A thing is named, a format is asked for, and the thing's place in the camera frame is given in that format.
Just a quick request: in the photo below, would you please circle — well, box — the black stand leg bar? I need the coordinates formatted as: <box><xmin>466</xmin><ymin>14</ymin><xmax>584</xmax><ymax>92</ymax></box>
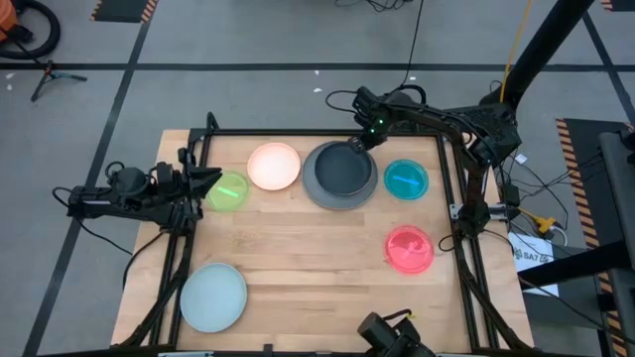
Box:
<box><xmin>517</xmin><ymin>240</ymin><xmax>635</xmax><ymax>290</ymax></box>

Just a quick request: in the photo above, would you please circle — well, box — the black cylindrical device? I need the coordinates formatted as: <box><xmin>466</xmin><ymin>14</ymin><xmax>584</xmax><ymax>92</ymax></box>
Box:
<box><xmin>356</xmin><ymin>308</ymin><xmax>438</xmax><ymax>357</ymax></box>

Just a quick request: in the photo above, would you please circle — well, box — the peach white plastic plate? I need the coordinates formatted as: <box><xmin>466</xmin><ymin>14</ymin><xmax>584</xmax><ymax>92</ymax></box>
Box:
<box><xmin>246</xmin><ymin>142</ymin><xmax>302</xmax><ymax>191</ymax></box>

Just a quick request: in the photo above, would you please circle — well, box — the white paper label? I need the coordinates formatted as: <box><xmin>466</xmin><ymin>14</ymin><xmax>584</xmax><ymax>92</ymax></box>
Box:
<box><xmin>506</xmin><ymin>231</ymin><xmax>561</xmax><ymax>298</ymax></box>

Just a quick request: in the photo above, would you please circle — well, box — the dark green plastic plate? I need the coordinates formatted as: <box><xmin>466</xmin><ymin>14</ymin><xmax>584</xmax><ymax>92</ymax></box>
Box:
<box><xmin>314</xmin><ymin>142</ymin><xmax>373</xmax><ymax>197</ymax></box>

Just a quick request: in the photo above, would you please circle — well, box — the grey cart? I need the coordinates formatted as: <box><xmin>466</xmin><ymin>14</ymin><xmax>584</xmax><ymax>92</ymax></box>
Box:
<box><xmin>597</xmin><ymin>129</ymin><xmax>635</xmax><ymax>357</ymax></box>

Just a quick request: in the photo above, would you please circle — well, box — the black camera stand pole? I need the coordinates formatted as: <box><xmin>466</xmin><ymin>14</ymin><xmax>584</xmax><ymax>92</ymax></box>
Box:
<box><xmin>495</xmin><ymin>0</ymin><xmax>595</xmax><ymax>108</ymax></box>

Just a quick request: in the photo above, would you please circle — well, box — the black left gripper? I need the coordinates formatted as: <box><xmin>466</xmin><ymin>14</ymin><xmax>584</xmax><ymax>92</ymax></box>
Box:
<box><xmin>171</xmin><ymin>147</ymin><xmax>223</xmax><ymax>200</ymax></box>

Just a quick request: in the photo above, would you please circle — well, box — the black vacuum hose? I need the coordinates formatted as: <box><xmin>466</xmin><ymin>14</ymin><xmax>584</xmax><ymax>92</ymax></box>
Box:
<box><xmin>0</xmin><ymin>0</ymin><xmax>62</xmax><ymax>61</ymax></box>

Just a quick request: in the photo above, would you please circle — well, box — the small clear red plate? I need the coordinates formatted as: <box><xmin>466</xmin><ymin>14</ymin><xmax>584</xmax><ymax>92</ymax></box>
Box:
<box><xmin>383</xmin><ymin>225</ymin><xmax>436</xmax><ymax>276</ymax></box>

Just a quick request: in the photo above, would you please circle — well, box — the small clear green plate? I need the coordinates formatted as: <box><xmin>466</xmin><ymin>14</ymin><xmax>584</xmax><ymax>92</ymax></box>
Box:
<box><xmin>205</xmin><ymin>170</ymin><xmax>251</xmax><ymax>213</ymax></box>

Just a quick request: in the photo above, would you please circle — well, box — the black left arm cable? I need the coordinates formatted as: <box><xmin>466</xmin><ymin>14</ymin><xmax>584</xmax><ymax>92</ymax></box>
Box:
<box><xmin>52</xmin><ymin>185</ymin><xmax>168</xmax><ymax>292</ymax></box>

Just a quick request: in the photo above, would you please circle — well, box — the black power adapter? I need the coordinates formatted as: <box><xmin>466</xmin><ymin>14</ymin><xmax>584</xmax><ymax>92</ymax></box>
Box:
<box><xmin>500</xmin><ymin>182</ymin><xmax>521</xmax><ymax>207</ymax></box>

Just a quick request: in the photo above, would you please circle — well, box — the black floor tripod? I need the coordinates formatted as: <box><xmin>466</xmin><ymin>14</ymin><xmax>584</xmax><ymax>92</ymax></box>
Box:
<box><xmin>29</xmin><ymin>59</ymin><xmax>88</xmax><ymax>104</ymax></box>

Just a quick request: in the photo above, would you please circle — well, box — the orange vacuum cleaner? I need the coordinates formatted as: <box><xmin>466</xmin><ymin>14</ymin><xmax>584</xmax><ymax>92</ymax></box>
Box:
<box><xmin>0</xmin><ymin>0</ymin><xmax>18</xmax><ymax>42</ymax></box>

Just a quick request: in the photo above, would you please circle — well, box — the yellow cable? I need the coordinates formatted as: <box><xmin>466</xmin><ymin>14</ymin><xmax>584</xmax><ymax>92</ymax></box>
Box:
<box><xmin>498</xmin><ymin>0</ymin><xmax>533</xmax><ymax>104</ymax></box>

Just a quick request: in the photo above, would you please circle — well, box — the black aluminium table frame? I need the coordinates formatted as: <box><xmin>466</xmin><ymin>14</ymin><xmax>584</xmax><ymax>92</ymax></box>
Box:
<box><xmin>118</xmin><ymin>111</ymin><xmax>535</xmax><ymax>356</ymax></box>

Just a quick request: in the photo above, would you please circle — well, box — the black tangled floor cable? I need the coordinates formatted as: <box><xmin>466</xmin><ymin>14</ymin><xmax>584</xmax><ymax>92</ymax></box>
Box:
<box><xmin>332</xmin><ymin>0</ymin><xmax>416</xmax><ymax>14</ymax></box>

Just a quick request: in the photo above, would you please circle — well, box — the large grey plastic plate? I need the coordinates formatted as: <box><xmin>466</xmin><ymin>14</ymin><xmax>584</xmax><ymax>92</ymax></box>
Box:
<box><xmin>301</xmin><ymin>140</ymin><xmax>379</xmax><ymax>211</ymax></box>

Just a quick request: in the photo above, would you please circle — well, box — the small clear teal plate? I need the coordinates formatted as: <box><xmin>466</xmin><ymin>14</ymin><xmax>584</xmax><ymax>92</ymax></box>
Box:
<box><xmin>383</xmin><ymin>158</ymin><xmax>430</xmax><ymax>201</ymax></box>

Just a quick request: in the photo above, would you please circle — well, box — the black coiled floor cable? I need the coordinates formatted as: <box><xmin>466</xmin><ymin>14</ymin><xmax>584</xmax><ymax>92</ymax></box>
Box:
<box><xmin>396</xmin><ymin>0</ymin><xmax>428</xmax><ymax>106</ymax></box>

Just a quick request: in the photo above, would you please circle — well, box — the yellow power plug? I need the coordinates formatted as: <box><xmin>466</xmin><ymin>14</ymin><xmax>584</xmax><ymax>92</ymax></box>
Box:
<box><xmin>519</xmin><ymin>206</ymin><xmax>558</xmax><ymax>235</ymax></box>

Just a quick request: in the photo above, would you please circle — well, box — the light blue plastic plate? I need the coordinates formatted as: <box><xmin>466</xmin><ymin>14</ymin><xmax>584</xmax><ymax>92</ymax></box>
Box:
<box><xmin>179</xmin><ymin>262</ymin><xmax>248</xmax><ymax>334</ymax></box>

